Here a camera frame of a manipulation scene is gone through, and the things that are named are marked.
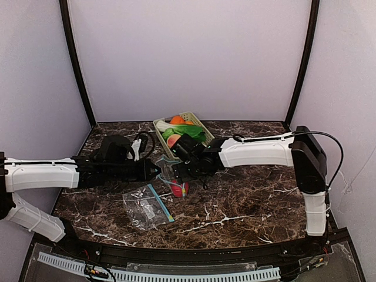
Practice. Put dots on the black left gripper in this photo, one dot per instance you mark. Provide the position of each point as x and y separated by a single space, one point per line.
145 171

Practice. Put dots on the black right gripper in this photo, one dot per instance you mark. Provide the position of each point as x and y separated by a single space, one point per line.
182 169

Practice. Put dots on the clear zip bag blue zipper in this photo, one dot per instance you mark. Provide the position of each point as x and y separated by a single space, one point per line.
166 164

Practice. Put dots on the red toy apple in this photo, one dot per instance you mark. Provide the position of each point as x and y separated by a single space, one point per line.
179 190

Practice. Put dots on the yellow peach toy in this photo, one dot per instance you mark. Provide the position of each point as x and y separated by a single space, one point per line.
172 139

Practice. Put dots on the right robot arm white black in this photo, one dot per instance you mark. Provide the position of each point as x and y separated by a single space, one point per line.
299 150

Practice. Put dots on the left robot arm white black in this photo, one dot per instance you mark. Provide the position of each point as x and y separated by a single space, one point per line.
118 159

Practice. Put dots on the spare clear zip bag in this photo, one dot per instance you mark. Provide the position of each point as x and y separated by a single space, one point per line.
145 209

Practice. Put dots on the green white bok choy toy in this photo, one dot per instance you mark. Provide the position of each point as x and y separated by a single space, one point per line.
168 129

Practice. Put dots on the orange toy fruit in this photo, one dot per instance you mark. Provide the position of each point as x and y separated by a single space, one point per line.
178 120

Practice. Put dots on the beige perforated plastic basket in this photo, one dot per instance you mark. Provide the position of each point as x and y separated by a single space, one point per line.
188 117

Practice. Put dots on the white slotted cable duct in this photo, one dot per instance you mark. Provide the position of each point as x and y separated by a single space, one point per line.
153 272

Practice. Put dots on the black front rail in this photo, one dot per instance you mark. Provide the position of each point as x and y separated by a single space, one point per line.
280 254

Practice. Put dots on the left black frame post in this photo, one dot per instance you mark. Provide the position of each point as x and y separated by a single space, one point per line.
70 42

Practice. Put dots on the black frame post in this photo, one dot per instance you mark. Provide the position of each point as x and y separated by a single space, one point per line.
70 42
308 44

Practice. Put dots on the right black frame post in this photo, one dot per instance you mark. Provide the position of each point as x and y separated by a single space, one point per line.
308 44

